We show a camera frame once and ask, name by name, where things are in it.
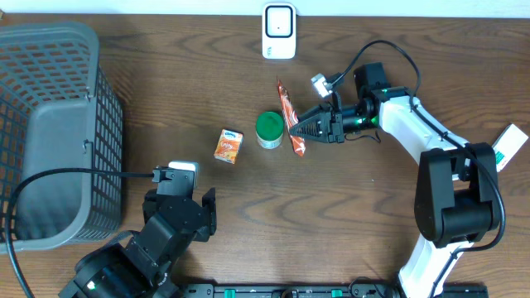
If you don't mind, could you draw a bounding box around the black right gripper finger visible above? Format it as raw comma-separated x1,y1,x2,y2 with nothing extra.
289,120,327,143
298,104,325,124

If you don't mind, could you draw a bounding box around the orange Top chocolate bar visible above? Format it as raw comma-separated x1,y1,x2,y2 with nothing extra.
277,79,306,157

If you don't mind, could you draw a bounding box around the green lid jar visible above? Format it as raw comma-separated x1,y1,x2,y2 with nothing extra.
256,111,284,149

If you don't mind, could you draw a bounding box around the orange small carton box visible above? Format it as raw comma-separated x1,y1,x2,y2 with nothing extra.
214,129,243,164

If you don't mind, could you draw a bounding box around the white green box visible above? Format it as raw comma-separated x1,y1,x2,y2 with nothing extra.
493,123,528,172

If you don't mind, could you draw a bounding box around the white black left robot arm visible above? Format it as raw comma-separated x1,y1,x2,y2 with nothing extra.
58,188,216,298

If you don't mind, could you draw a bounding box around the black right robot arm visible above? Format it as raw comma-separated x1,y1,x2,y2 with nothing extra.
289,62,506,297

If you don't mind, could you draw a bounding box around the white barcode scanner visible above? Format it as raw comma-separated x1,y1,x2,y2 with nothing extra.
262,2,296,60

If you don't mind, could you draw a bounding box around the grey plastic mesh basket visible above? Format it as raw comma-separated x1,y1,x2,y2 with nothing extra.
1,22,123,251

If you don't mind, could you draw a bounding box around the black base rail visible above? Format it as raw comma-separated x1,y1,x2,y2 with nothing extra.
177,282,490,298

